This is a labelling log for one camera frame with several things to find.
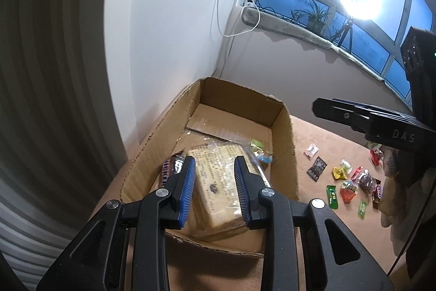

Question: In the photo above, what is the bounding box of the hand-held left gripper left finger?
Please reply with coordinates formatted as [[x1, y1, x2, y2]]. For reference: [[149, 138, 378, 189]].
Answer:
[[36, 156, 197, 291]]

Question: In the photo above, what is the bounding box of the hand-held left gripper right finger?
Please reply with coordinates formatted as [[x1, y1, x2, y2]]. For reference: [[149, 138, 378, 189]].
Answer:
[[234, 156, 396, 291]]

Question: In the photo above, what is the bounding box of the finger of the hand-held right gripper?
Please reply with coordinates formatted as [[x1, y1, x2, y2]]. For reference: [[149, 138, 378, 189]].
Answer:
[[332, 99, 415, 123], [313, 98, 379, 135]]

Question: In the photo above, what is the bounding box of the date snack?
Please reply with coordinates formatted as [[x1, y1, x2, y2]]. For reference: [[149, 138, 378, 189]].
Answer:
[[358, 170, 377, 193]]

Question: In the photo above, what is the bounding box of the brown cardboard box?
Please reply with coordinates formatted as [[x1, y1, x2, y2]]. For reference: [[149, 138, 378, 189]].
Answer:
[[119, 76, 301, 259]]

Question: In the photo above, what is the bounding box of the person's right hand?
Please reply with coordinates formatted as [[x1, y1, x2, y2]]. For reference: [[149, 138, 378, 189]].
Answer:
[[379, 147, 436, 245]]

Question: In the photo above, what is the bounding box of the brown and blue chocolate bar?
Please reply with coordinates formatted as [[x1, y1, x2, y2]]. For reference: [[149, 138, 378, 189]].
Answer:
[[160, 156, 186, 189]]

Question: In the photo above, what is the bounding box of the peach table blanket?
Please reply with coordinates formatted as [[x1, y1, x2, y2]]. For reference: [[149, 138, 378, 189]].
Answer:
[[99, 116, 436, 291]]

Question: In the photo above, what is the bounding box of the beige biscuit packet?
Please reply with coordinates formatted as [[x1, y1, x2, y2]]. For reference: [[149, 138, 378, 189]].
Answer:
[[160, 144, 270, 230]]

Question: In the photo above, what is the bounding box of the pink and white candy packet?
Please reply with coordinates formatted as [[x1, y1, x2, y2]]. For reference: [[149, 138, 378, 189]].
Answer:
[[304, 143, 321, 160]]

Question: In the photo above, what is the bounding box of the dark brown snack packet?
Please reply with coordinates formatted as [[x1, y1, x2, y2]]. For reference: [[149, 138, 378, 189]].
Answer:
[[307, 156, 328, 182]]

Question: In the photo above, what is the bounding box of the small brown chocolate packet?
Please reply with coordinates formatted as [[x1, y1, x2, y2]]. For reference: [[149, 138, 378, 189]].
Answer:
[[371, 184, 384, 210]]

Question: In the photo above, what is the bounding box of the green candy bar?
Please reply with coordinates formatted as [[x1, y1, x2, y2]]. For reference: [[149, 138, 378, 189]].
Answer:
[[326, 185, 339, 209]]

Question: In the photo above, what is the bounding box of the black tripod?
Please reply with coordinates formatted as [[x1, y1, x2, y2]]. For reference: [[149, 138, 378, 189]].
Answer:
[[329, 17, 355, 50]]

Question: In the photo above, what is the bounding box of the potted plant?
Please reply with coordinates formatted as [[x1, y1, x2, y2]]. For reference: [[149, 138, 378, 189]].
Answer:
[[291, 0, 332, 34]]

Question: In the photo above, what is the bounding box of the grey ribbed panel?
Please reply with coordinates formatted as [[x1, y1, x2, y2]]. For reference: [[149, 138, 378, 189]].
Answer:
[[0, 0, 137, 291]]

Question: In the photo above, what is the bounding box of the thin black cable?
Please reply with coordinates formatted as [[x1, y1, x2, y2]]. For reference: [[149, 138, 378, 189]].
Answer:
[[392, 187, 430, 276]]

